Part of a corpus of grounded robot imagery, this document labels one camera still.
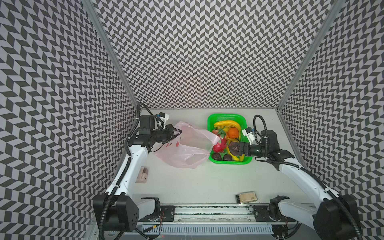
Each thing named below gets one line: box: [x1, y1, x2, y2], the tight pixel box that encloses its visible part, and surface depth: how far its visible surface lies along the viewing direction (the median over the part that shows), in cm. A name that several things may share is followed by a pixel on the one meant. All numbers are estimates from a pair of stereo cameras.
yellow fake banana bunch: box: [213, 120, 242, 140], surface depth 101 cm
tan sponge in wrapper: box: [235, 191, 258, 204], surface depth 77 cm
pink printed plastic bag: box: [154, 121, 221, 169], surface depth 72 cm
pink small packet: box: [135, 166, 149, 184], surface depth 82 cm
